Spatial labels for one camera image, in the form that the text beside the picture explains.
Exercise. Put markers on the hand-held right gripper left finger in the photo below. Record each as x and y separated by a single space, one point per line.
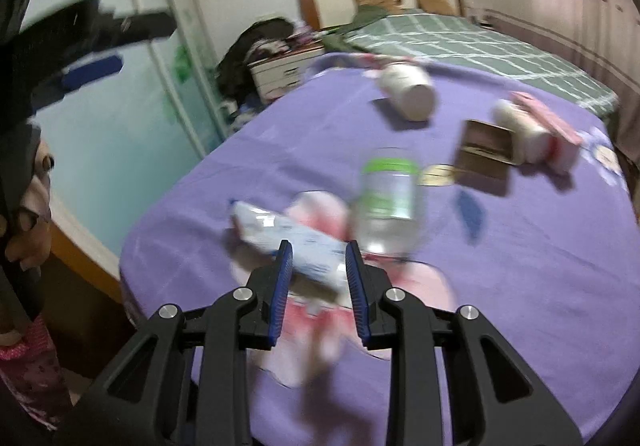
280 296

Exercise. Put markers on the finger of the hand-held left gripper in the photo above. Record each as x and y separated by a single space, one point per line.
135 26
95 68

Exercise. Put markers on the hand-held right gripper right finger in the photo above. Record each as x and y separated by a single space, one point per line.
359 296

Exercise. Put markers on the blue white snack wrapper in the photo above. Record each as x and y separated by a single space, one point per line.
285 231

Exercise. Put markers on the green label clear bottle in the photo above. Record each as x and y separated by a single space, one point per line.
390 206

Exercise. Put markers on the brown cardboard box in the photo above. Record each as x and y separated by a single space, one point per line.
485 151

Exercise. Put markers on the white pink paper cup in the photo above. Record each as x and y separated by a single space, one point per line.
407 88

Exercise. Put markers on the small white bottle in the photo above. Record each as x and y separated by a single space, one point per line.
520 128

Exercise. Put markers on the pink strawberry carton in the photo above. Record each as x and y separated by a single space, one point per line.
547 123

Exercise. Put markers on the person's left hand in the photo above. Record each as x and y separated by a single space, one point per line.
35 201

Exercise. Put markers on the pale green wardrobe door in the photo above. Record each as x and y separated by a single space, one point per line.
125 126

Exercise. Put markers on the dark clothes heap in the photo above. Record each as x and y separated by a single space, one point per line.
240 56

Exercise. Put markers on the purple floral tablecloth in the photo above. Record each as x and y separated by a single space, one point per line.
500 276

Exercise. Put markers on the white nightstand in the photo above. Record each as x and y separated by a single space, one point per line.
280 71

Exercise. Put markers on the wooden white headboard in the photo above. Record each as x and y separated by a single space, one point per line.
330 3

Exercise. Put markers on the dark green pillow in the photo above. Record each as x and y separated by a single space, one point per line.
367 18

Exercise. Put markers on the green plaid quilt bed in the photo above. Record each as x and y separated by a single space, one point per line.
475 51

